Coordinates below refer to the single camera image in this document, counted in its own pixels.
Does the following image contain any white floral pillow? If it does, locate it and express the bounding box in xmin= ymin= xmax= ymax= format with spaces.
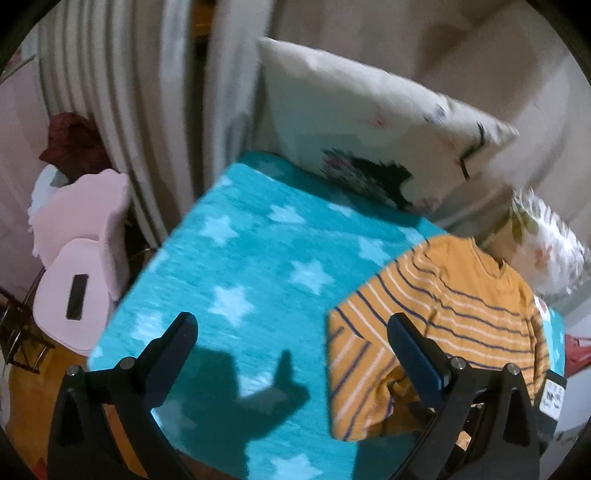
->
xmin=508 ymin=187 xmax=591 ymax=303

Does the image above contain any black phone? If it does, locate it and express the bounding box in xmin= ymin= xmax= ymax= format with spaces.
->
xmin=65 ymin=274 xmax=90 ymax=321

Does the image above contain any teal star printed blanket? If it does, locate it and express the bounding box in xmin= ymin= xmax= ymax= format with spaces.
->
xmin=87 ymin=150 xmax=566 ymax=480

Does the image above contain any beige curtain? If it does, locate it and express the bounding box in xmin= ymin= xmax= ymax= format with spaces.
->
xmin=37 ymin=0 xmax=259 ymax=245

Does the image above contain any pink chair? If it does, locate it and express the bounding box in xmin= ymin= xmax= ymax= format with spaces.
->
xmin=31 ymin=168 xmax=132 ymax=357

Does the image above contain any dark red cloth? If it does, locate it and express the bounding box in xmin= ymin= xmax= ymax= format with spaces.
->
xmin=39 ymin=112 xmax=112 ymax=181

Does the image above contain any yellow striped sweater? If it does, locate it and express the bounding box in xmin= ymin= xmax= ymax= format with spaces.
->
xmin=327 ymin=234 xmax=552 ymax=443

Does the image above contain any white pillow with dark print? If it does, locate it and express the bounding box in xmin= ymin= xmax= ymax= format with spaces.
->
xmin=257 ymin=37 xmax=520 ymax=215

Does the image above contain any white cloth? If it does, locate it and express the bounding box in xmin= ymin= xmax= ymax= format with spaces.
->
xmin=27 ymin=164 xmax=75 ymax=236

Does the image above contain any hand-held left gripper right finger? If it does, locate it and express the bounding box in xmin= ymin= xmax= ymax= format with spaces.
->
xmin=387 ymin=313 xmax=543 ymax=480

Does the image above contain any metal wire rack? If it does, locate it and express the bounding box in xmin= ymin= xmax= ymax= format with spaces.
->
xmin=0 ymin=286 xmax=49 ymax=372

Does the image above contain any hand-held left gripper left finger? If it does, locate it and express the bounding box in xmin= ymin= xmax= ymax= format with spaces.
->
xmin=46 ymin=312 xmax=199 ymax=480

